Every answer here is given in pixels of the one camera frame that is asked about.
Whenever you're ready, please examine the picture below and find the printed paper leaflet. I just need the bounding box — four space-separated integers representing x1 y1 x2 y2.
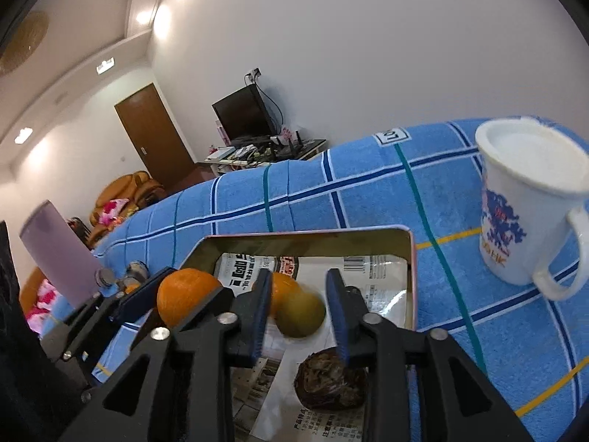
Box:
214 252 409 442

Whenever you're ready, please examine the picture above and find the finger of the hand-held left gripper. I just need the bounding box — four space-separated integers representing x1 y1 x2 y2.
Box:
60 268 179 364

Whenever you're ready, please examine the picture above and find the brown wooden door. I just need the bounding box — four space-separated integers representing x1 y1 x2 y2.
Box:
114 83 196 192

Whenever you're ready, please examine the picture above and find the white mug with blue print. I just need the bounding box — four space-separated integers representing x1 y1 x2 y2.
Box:
475 116 589 302

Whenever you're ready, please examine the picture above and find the dark brown wrinkled fruit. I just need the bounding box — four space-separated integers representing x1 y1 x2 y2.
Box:
294 349 369 413
124 261 149 284
94 268 118 292

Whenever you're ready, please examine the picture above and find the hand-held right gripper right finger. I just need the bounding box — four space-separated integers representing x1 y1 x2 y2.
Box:
325 268 537 442

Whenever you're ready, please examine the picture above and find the medium orange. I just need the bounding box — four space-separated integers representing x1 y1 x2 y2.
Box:
269 271 304 318

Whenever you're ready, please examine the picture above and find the blue plaid blanket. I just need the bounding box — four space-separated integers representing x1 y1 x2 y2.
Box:
39 117 589 442

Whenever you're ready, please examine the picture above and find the orange sofa with floral cloth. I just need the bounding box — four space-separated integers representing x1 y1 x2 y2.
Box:
19 267 60 332

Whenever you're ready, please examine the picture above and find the television stand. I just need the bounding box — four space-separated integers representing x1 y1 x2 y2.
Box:
205 138 328 176

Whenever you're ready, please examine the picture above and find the black television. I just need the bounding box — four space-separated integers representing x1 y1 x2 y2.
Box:
212 85 277 141

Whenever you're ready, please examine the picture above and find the pink tin box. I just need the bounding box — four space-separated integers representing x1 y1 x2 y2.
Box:
177 225 417 442

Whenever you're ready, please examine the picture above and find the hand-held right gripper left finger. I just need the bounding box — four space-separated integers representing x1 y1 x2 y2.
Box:
57 268 273 442

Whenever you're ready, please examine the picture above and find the black power cable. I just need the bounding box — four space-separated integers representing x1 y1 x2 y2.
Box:
255 80 283 134

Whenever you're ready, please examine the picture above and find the round woven ceiling lamp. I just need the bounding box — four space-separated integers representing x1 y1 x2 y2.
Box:
0 10 49 74

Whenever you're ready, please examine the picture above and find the yellow green fruit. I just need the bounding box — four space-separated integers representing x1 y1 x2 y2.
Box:
275 288 327 338

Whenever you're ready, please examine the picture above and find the purple thermos bottle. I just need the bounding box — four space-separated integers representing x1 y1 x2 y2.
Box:
19 200 103 308

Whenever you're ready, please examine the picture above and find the orange leather sofa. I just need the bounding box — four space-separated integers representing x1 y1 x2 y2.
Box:
89 170 165 245

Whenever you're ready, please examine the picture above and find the large orange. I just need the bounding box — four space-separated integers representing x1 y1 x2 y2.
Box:
156 268 224 327

